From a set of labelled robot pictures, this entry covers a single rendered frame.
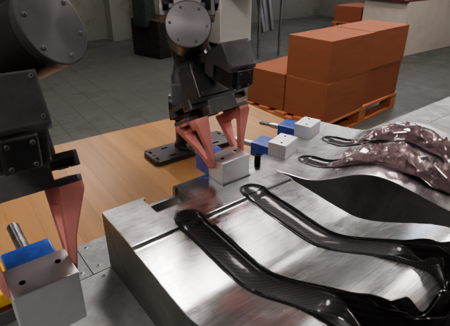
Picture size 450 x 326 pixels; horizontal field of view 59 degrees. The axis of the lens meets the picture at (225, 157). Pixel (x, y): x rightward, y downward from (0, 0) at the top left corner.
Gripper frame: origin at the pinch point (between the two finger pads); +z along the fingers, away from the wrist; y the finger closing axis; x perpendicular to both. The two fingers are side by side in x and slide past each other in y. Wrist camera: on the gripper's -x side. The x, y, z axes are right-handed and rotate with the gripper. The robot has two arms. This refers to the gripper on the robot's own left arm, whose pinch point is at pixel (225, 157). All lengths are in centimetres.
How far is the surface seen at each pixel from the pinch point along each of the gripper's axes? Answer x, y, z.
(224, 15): 386, 318, -153
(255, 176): -1.8, 3.0, 4.1
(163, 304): -9.3, -19.0, 11.7
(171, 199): 2.9, -9.0, 3.3
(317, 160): 2.3, 20.5, 6.7
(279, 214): -8.7, -0.1, 9.0
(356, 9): 379, 597, -135
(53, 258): -12.7, -27.7, 2.1
